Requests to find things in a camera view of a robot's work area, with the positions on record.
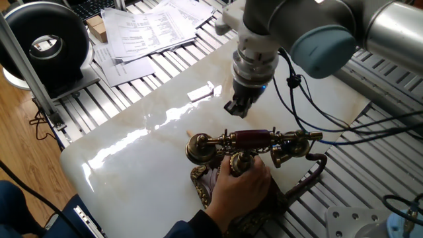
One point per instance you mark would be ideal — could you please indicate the person's bare hand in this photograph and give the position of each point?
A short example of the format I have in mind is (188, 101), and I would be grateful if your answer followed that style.
(238, 195)

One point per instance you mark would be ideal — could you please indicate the person's leg in blue clothes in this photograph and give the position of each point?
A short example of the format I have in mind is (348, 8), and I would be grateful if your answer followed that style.
(10, 211)

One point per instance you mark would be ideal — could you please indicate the aluminium frame post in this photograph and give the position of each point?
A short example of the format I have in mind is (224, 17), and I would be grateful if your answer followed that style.
(23, 66)

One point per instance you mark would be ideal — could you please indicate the glossy marble pattern board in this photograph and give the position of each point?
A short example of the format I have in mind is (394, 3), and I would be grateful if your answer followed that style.
(148, 158)

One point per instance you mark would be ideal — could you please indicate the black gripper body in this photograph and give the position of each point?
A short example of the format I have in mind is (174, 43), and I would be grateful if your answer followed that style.
(248, 91)

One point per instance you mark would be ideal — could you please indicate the small wooden block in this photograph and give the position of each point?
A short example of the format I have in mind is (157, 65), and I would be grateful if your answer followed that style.
(93, 20)
(100, 33)

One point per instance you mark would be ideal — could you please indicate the brass and red phone handset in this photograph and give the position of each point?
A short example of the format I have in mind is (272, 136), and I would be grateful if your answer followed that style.
(252, 139)

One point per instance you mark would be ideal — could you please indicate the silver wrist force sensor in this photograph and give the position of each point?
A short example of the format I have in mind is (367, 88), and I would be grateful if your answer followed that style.
(254, 67)

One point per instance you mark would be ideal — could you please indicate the grey robot arm, blue caps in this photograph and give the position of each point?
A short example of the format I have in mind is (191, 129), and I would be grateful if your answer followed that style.
(314, 29)

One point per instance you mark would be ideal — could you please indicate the forearm in dark blue sleeve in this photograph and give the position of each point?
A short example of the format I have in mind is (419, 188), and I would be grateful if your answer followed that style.
(195, 228)

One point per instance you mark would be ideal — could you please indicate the black computer keyboard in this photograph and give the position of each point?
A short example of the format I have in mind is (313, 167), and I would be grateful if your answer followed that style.
(92, 6)

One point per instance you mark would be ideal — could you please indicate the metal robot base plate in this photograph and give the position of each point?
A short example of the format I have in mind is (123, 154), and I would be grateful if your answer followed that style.
(347, 221)

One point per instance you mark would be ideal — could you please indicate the antique red brass phone base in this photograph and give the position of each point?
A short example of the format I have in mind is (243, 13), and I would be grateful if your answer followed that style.
(264, 211)

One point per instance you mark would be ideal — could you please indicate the stack of printed paper sheets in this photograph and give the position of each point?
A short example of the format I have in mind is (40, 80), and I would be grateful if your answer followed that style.
(148, 33)

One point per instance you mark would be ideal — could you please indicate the grey flat base plate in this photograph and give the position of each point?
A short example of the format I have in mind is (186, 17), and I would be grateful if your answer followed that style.
(89, 77)

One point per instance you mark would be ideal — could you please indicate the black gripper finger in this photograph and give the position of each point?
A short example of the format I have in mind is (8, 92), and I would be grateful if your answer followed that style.
(233, 107)
(246, 107)

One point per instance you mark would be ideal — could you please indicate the white plastic wrist mount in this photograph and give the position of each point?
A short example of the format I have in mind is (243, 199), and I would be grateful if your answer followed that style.
(254, 41)

